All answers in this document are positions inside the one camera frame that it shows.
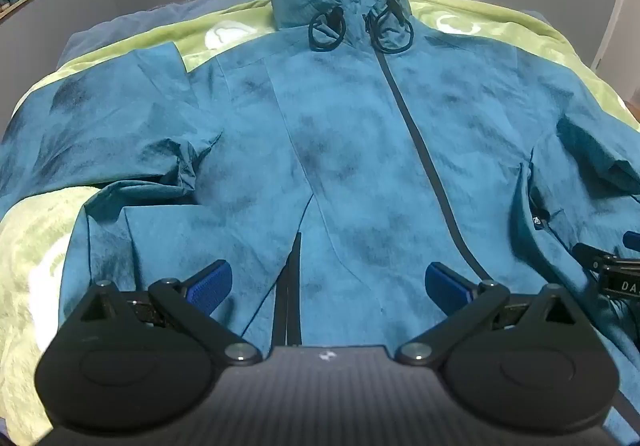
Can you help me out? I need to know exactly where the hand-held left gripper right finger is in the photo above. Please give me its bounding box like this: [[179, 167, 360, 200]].
[[396, 262, 588, 368]]

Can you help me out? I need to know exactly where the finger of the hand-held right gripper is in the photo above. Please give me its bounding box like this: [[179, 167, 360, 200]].
[[572, 242, 619, 273]]

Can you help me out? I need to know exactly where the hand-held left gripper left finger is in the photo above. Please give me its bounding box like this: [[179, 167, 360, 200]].
[[65, 260, 263, 368]]

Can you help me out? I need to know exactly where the teal jacket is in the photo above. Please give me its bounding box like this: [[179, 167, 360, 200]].
[[0, 0, 640, 446]]

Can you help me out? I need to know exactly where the green fleece blanket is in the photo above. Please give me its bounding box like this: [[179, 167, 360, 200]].
[[0, 0, 640, 446]]

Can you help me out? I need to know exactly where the wooden wall shelf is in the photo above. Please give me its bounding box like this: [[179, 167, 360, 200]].
[[0, 0, 41, 20]]

